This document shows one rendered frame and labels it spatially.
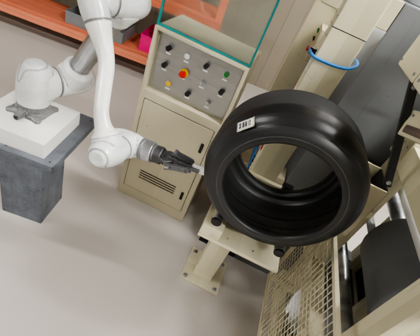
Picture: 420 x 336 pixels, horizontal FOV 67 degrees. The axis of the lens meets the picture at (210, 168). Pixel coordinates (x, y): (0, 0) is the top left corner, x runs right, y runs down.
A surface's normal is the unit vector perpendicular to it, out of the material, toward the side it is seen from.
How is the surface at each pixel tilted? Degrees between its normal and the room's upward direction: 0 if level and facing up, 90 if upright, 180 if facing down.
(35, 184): 90
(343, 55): 90
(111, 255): 0
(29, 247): 0
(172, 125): 90
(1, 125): 2
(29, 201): 90
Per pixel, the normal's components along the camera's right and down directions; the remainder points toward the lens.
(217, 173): -0.46, 0.46
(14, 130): 0.36, -0.72
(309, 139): -0.23, 0.38
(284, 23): -0.16, 0.58
